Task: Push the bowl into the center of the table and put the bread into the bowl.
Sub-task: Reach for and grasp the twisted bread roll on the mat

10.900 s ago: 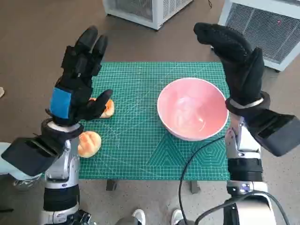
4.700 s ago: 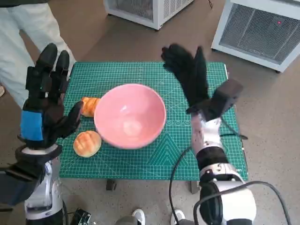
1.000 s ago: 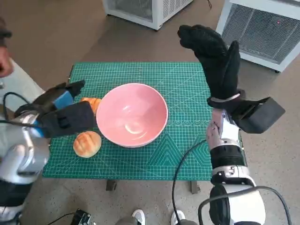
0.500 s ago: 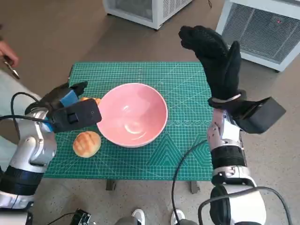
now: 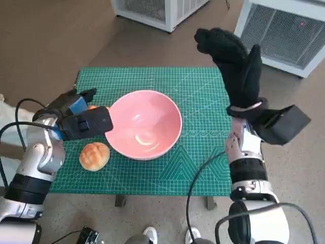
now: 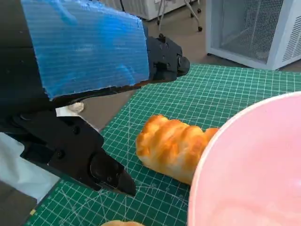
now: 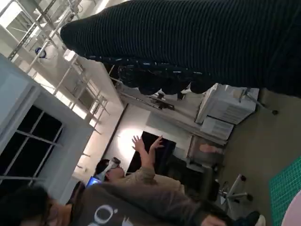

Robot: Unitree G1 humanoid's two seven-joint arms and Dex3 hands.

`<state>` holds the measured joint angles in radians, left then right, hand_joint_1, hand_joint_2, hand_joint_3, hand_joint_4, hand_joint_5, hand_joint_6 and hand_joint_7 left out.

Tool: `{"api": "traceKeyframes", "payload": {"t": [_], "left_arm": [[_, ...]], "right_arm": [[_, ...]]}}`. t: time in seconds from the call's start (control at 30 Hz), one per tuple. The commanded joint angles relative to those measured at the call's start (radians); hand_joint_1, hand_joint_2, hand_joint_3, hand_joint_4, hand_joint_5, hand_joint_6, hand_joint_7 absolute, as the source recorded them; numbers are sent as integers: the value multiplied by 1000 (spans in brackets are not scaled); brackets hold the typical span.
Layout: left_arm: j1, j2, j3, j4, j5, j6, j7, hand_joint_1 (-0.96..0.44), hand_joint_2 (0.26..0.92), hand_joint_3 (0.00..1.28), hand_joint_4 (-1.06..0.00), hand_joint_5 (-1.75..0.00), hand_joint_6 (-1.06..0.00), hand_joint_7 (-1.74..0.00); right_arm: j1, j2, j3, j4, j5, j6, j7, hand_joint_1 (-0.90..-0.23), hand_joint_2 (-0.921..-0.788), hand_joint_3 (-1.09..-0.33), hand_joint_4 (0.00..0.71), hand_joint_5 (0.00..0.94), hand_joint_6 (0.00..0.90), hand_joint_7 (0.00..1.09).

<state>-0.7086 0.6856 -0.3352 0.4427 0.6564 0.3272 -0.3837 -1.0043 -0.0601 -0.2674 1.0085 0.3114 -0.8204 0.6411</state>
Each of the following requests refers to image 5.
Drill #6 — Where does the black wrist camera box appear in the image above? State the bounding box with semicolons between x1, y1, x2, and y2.
251;104;312;147
56;106;114;141

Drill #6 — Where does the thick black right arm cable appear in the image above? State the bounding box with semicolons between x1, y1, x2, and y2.
215;202;318;244

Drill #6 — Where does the white shoe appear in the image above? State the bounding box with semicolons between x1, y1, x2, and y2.
143;226;158;244
185;227;202;244

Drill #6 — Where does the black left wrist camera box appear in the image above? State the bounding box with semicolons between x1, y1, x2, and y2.
56;106;114;141

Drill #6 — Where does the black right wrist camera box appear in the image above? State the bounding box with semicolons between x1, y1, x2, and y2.
251;104;312;147

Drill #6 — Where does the white louvred cabinet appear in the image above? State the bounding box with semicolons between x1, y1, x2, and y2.
111;0;211;33

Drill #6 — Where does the black device with connectors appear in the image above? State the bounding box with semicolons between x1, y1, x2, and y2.
76;226;100;244

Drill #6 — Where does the black knitted gloved right hand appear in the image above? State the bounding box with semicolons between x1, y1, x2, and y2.
194;27;263;108

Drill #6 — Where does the pink bowl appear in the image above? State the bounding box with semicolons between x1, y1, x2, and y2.
104;89;183;161

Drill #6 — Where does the bare black left hand, blue tape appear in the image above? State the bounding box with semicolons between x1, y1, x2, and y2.
46;87;99;119

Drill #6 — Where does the large white mesh cabinet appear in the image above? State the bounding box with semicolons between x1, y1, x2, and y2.
233;0;325;79

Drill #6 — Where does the green cutting mat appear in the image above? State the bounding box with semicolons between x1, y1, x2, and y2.
48;67;236;197

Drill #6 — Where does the round toy bread bun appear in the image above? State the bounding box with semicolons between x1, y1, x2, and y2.
79;142;111;172

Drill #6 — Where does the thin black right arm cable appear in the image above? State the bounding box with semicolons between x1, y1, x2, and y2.
186;149;231;244

